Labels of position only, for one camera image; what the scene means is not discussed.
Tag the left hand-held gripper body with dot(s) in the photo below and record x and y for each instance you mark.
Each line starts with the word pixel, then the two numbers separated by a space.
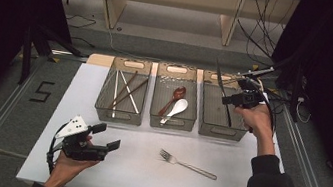
pixel 81 151

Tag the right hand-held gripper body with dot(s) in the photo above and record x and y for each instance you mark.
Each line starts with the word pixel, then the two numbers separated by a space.
pixel 249 98

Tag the smoky clear plastic bin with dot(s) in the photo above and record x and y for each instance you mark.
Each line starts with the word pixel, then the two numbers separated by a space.
pixel 184 120
pixel 211 114
pixel 119 113

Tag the white chopstick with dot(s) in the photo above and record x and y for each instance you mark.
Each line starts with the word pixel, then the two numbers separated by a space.
pixel 134 105
pixel 114 98

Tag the brown wooden chopstick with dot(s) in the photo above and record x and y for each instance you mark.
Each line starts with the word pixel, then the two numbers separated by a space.
pixel 132 91
pixel 125 87

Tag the white ceramic spoon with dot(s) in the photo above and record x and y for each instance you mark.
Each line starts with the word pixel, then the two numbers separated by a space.
pixel 180 105

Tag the brown wooden spoon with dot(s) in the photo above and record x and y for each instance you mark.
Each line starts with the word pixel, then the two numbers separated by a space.
pixel 180 92

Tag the metal fork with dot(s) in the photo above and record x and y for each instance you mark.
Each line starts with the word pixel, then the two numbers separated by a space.
pixel 190 167

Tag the person's right hand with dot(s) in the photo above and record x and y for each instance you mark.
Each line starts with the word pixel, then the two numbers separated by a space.
pixel 259 121

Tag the person's left hand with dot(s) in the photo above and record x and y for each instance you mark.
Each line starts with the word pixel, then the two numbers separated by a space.
pixel 66 172

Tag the black metal stand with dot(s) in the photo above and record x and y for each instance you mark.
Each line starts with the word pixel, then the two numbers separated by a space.
pixel 26 58
pixel 294 93

